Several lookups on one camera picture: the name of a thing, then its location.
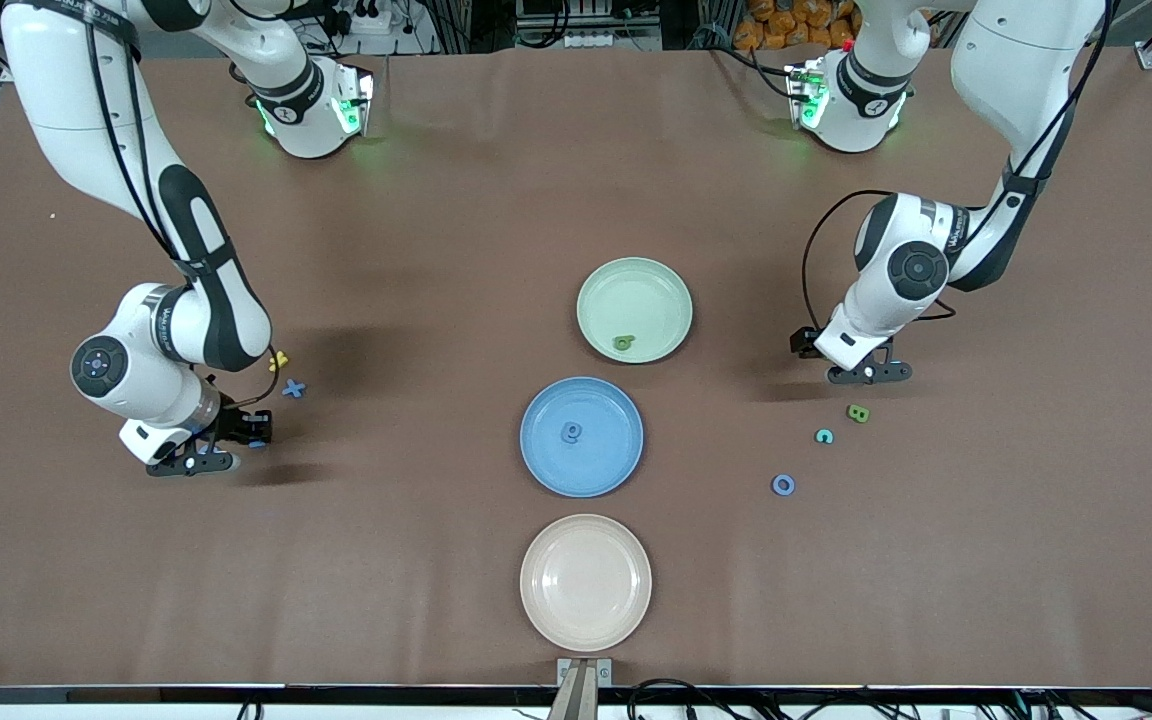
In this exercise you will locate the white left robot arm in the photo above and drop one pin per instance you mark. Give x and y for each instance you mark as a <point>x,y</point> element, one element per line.
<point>1026,70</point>

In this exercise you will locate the brown table cover sheet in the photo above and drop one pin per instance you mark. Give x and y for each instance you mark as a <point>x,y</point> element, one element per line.
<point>436,250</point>

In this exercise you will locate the beige plate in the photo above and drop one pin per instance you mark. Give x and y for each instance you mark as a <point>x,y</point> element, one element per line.
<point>586,583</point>

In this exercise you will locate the green foam letter B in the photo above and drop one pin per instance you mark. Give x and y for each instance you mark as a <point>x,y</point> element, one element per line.
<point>857,413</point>

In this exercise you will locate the blue foam letter a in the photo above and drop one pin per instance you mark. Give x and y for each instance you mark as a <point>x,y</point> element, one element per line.
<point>577,436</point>

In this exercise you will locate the blue foam letter X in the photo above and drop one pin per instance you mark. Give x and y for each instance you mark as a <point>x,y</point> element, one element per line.
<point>293,389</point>

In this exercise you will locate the grey metal mounting bracket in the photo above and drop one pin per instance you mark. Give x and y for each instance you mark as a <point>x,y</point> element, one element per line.
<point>584,690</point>

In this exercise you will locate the blue plate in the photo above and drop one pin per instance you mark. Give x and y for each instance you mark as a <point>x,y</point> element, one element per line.
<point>581,470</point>

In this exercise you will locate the blue foam letter O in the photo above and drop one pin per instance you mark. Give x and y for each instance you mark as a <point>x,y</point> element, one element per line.
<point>775,485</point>

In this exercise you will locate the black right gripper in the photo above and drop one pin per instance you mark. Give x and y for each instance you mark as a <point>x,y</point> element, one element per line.
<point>234,423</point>

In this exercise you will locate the bag of orange items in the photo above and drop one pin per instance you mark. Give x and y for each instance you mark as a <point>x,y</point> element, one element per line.
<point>786,25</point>

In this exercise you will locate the white power strip with plugs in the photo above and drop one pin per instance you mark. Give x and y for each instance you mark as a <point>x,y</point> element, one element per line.
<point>366,22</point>

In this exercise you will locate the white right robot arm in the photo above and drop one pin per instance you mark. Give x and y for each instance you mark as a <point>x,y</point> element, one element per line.
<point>216,310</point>

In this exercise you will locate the light green plate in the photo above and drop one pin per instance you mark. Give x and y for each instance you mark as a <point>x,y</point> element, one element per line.
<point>646,290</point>

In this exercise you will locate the green foam letter P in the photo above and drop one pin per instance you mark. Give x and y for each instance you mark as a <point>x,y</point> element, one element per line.
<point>631,340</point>

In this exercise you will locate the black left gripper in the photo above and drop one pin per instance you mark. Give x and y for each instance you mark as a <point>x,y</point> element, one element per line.
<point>804,343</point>

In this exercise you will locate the yellow foam letter K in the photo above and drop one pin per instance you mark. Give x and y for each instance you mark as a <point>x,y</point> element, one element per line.
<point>281,362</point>

